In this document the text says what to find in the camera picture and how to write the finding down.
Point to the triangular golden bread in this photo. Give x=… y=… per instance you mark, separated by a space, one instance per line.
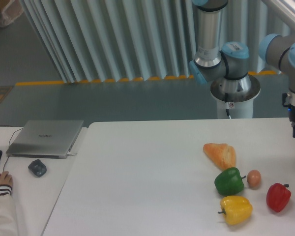
x=222 y=155

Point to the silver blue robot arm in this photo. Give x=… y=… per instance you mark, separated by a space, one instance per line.
x=227 y=66

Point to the white striped sleeve forearm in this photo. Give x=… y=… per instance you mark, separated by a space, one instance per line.
x=8 y=218

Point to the person's hand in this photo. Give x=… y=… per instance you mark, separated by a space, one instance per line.
x=6 y=183

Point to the brown egg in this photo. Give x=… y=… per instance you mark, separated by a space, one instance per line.
x=254 y=178

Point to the red bell pepper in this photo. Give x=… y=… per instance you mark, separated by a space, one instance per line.
x=278 y=196

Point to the green bell pepper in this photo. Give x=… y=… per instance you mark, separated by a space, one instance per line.
x=229 y=182

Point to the yellow bell pepper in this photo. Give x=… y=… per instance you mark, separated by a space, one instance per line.
x=235 y=209

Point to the white folding partition screen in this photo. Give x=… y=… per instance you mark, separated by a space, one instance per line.
x=118 y=39

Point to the silver closed laptop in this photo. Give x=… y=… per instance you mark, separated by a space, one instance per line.
x=46 y=139

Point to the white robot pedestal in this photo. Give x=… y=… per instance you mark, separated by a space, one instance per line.
x=235 y=98

